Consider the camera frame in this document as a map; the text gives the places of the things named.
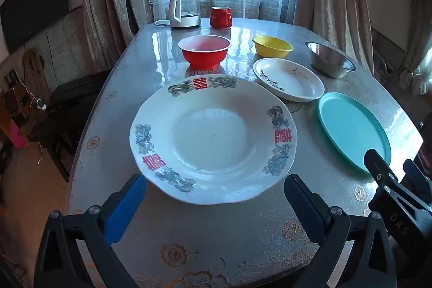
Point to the red bowl white inside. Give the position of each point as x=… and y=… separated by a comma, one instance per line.
x=202, y=57

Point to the pink plastic object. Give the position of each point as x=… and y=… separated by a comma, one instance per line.
x=17, y=136

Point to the woven straw object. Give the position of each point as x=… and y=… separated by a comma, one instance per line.
x=32, y=68

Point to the teal plate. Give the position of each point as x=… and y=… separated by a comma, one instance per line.
x=351, y=129

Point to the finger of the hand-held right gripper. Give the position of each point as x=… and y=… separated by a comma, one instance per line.
x=381, y=170
x=418, y=176

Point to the tied-back pale curtain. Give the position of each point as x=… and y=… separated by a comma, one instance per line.
x=416, y=72

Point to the large white plate red characters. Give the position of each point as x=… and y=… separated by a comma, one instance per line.
x=212, y=139

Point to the yellow bowl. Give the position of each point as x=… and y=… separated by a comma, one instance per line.
x=271, y=50

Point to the red mug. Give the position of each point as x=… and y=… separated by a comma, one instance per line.
x=219, y=18

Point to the white glass electric kettle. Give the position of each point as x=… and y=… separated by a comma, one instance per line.
x=175, y=13

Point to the orange wooden cabinet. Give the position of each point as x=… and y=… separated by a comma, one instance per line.
x=10, y=105

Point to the dark wooden bench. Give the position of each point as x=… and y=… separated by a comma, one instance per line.
x=67, y=105

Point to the white power adapter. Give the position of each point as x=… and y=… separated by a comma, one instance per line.
x=41, y=103

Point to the small white floral plate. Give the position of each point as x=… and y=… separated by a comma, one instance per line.
x=290, y=82

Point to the stainless steel bowl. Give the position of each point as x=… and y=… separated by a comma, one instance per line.
x=329, y=63

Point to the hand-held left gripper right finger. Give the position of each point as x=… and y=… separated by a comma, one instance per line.
x=303, y=207

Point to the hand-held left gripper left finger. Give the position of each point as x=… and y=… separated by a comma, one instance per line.
x=125, y=210

